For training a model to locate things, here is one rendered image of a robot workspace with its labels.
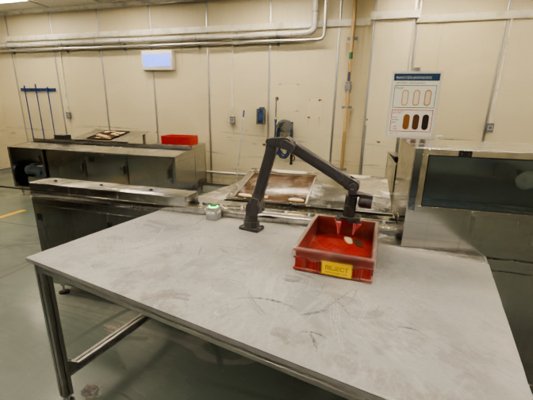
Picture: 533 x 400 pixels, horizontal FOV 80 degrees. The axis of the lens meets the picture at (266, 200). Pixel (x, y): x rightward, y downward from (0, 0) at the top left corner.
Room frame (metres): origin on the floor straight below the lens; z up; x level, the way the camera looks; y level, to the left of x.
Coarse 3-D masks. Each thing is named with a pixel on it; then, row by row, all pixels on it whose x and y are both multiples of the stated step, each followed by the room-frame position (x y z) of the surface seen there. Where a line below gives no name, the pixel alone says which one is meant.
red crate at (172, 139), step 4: (164, 136) 5.29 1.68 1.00; (168, 136) 5.55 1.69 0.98; (172, 136) 5.64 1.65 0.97; (176, 136) 5.62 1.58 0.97; (180, 136) 5.61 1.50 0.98; (184, 136) 5.59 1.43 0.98; (188, 136) 5.58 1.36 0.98; (192, 136) 5.57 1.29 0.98; (196, 136) 5.47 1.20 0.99; (164, 140) 5.29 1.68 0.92; (168, 140) 5.28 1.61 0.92; (172, 140) 5.26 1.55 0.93; (176, 140) 5.25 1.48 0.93; (180, 140) 5.24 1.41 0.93; (184, 140) 5.22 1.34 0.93; (188, 140) 5.21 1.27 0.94; (192, 140) 5.32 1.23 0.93; (196, 140) 5.47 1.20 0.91; (184, 144) 5.22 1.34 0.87; (188, 144) 5.21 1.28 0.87
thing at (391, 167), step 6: (390, 156) 3.79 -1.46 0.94; (396, 156) 3.21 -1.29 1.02; (390, 162) 3.74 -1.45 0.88; (396, 162) 3.33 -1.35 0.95; (390, 168) 3.66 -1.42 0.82; (396, 168) 3.22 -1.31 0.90; (390, 174) 3.59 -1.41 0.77; (396, 174) 3.22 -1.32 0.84; (390, 180) 3.51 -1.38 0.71; (390, 186) 3.45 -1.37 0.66
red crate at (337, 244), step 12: (312, 240) 1.50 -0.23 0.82; (324, 240) 1.50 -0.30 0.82; (336, 240) 1.50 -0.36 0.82; (372, 240) 1.51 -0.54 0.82; (336, 252) 1.36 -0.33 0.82; (348, 252) 1.37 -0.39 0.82; (360, 252) 1.37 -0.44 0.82; (300, 264) 1.19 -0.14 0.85; (312, 264) 1.18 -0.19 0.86; (336, 276) 1.13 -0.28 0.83; (360, 276) 1.11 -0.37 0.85; (372, 276) 1.13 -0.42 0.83
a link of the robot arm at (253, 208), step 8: (272, 144) 1.59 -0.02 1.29; (280, 144) 1.57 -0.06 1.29; (272, 152) 1.60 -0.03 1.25; (264, 160) 1.61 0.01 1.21; (272, 160) 1.60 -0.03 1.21; (264, 168) 1.61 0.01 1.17; (264, 176) 1.61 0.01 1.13; (256, 184) 1.63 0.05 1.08; (264, 184) 1.61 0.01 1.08; (256, 192) 1.62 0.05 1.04; (264, 192) 1.63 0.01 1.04; (256, 200) 1.60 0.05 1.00; (248, 208) 1.61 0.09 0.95; (256, 208) 1.60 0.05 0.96
